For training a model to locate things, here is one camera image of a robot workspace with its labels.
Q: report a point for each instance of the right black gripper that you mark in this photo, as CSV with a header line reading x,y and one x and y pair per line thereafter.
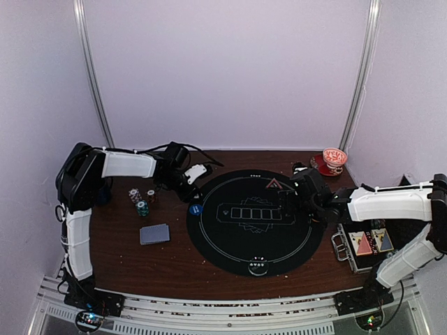
x,y
286,195

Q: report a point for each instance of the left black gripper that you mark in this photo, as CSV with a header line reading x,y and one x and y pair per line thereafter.
x,y
186,196

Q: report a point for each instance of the blue small blind button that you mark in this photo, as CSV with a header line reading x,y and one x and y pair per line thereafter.
x,y
196,209

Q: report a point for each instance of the red black triangular all-in marker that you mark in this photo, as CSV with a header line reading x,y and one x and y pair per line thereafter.
x,y
274,184

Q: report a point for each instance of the brown 100 poker chip stack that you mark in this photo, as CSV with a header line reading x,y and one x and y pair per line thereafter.
x,y
151,196

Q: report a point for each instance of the white blue poker chip stack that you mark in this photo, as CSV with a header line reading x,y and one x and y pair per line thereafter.
x,y
134,195

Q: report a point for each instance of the clear round dealer button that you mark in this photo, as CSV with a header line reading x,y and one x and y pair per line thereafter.
x,y
258,266

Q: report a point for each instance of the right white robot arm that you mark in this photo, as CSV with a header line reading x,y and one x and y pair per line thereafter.
x,y
425,202

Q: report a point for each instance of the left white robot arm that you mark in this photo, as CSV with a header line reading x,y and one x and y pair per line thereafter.
x,y
83,175

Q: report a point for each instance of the round black poker mat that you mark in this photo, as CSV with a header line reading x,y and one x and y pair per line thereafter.
x,y
241,220

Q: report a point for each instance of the blue-backed playing card deck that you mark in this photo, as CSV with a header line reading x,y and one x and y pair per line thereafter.
x,y
154,234

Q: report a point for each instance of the red floral saucer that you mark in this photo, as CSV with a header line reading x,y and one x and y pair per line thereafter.
x,y
318,163

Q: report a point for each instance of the red white patterned tea bowl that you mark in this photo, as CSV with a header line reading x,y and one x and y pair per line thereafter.
x,y
334,157

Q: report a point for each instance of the red card deck in case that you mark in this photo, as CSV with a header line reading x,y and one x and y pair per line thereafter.
x,y
360,243

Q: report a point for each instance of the dark blue cup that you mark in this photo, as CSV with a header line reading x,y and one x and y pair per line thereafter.
x,y
104,195

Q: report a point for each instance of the aluminium poker chip case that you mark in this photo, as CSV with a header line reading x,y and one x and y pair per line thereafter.
x,y
344,250

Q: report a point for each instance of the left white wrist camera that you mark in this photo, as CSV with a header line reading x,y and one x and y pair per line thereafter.
x,y
197,171

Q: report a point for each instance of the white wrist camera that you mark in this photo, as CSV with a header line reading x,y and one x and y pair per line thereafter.
x,y
298,167
197,171

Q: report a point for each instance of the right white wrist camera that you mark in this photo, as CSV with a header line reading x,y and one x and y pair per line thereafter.
x,y
298,167

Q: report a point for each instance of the front aluminium rail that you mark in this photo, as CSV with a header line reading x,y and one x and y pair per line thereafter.
x,y
311,314

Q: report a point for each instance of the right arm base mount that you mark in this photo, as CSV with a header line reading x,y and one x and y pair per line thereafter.
x,y
366,304

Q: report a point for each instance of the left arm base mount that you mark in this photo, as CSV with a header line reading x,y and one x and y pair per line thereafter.
x,y
94,306

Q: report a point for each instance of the right aluminium frame post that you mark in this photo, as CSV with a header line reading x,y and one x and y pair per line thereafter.
x,y
369,44

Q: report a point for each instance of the aluminium frame post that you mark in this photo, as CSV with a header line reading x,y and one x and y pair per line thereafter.
x,y
369,44
81,22

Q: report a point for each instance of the left aluminium frame post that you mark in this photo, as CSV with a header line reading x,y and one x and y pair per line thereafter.
x,y
81,22

